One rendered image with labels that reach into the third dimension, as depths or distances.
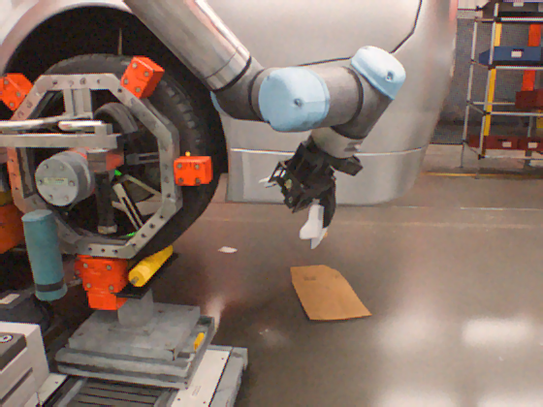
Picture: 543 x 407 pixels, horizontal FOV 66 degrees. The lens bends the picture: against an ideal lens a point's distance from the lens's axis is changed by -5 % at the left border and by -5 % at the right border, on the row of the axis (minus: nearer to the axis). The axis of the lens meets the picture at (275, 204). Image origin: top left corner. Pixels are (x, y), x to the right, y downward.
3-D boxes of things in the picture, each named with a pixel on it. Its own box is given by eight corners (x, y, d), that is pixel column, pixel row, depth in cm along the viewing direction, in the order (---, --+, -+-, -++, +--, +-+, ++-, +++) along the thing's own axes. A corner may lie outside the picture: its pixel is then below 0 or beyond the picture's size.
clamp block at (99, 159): (125, 164, 107) (123, 142, 105) (107, 172, 98) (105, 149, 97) (107, 163, 107) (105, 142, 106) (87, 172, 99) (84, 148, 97)
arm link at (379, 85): (343, 41, 54) (385, 42, 59) (307, 106, 61) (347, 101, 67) (382, 80, 51) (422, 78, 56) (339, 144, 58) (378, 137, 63)
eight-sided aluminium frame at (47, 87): (187, 254, 133) (176, 72, 117) (179, 263, 127) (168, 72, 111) (35, 243, 141) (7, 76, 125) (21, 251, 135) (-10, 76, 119)
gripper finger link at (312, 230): (293, 256, 75) (291, 206, 72) (316, 245, 79) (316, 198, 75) (305, 263, 73) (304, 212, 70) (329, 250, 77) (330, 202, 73)
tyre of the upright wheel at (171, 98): (207, 41, 139) (34, 72, 150) (181, 35, 116) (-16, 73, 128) (237, 231, 156) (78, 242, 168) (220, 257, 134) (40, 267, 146)
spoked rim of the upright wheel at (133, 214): (188, 68, 142) (57, 91, 151) (160, 68, 120) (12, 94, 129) (212, 212, 155) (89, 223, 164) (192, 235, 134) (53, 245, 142)
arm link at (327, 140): (345, 101, 66) (379, 138, 64) (332, 123, 70) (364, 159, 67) (311, 108, 62) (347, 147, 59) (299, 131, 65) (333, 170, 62)
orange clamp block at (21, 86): (43, 94, 126) (21, 73, 125) (25, 95, 119) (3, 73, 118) (31, 110, 128) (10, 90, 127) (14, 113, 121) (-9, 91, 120)
